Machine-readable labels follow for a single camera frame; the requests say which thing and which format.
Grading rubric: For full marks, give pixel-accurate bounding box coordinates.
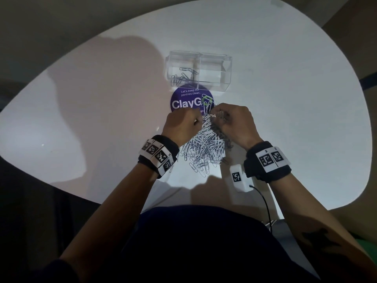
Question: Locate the person's right hand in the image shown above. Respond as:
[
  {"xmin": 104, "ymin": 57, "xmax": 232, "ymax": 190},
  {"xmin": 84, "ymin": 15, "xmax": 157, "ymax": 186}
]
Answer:
[{"xmin": 209, "ymin": 103, "xmax": 264, "ymax": 151}]

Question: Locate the person's left hand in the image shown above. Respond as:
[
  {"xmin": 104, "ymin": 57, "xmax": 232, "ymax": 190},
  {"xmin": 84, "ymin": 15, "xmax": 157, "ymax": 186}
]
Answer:
[{"xmin": 161, "ymin": 107, "xmax": 204, "ymax": 148}]

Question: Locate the pile of mixed paper clips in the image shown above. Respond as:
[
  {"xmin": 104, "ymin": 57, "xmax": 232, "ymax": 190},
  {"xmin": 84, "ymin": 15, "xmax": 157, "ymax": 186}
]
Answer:
[{"xmin": 178, "ymin": 112, "xmax": 233, "ymax": 178}]

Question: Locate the cluster of sorted blue clips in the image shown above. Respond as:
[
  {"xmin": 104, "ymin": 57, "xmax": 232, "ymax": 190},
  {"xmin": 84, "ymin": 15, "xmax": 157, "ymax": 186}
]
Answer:
[{"xmin": 170, "ymin": 67, "xmax": 198, "ymax": 86}]

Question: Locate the clear plastic two-compartment box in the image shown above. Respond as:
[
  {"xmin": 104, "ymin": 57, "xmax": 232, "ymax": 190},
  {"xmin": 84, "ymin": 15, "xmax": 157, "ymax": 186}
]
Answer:
[{"xmin": 164, "ymin": 50, "xmax": 232, "ymax": 92}]

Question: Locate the person's left forearm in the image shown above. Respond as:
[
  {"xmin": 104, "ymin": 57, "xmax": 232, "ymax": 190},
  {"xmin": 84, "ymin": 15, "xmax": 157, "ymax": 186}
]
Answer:
[{"xmin": 60, "ymin": 165, "xmax": 158, "ymax": 274}]

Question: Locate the person's right forearm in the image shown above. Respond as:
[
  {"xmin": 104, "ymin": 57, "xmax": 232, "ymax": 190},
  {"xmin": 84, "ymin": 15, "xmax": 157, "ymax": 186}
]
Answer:
[{"xmin": 269, "ymin": 173, "xmax": 377, "ymax": 274}]

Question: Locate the person's dark blue clothing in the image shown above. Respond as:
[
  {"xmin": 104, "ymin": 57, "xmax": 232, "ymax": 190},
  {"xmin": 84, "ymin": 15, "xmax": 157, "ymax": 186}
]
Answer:
[{"xmin": 117, "ymin": 204, "xmax": 318, "ymax": 283}]

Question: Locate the round purple sticker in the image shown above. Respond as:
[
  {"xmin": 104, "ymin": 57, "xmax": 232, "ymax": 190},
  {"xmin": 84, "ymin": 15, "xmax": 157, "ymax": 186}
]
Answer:
[{"xmin": 170, "ymin": 84, "xmax": 214, "ymax": 114}]

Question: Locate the black left wristband with markers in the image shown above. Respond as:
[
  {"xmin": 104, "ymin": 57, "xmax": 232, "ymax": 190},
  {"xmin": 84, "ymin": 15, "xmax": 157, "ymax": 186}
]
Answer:
[{"xmin": 137, "ymin": 134, "xmax": 179, "ymax": 179}]

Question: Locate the black wristband with markers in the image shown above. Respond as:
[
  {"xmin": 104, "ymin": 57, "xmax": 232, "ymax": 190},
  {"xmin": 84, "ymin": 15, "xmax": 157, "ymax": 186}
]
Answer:
[
  {"xmin": 243, "ymin": 141, "xmax": 292, "ymax": 184},
  {"xmin": 137, "ymin": 134, "xmax": 179, "ymax": 179}
]

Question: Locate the black right wristband with markers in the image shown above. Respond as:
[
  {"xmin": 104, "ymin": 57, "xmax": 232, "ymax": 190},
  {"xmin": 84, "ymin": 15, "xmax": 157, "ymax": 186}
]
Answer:
[{"xmin": 243, "ymin": 141, "xmax": 292, "ymax": 184}]

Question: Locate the black bar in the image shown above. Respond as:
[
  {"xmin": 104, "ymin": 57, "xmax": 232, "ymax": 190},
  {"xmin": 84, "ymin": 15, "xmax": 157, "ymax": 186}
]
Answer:
[{"xmin": 359, "ymin": 72, "xmax": 377, "ymax": 90}]

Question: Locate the green object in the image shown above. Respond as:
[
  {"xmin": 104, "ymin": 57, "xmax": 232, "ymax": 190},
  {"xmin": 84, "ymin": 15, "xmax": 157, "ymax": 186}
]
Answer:
[{"xmin": 353, "ymin": 238, "xmax": 377, "ymax": 258}]

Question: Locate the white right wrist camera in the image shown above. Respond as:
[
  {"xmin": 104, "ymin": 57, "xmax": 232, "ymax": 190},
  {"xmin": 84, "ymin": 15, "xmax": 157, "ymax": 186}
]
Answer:
[{"xmin": 229, "ymin": 164, "xmax": 254, "ymax": 193}]

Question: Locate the black right camera cable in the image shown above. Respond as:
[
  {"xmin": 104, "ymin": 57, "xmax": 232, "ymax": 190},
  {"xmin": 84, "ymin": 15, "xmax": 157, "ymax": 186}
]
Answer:
[{"xmin": 249, "ymin": 185, "xmax": 273, "ymax": 233}]

